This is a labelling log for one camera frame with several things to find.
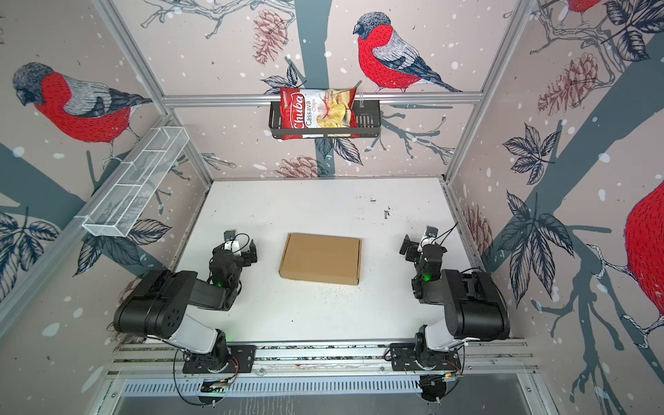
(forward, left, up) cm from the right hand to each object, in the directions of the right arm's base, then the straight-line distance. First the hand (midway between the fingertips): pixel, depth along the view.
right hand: (418, 236), depth 93 cm
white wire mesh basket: (0, +92, +26) cm, 96 cm away
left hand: (-3, +65, +2) cm, 65 cm away
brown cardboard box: (-9, +36, -2) cm, 37 cm away
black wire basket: (+31, +19, +28) cm, 46 cm away
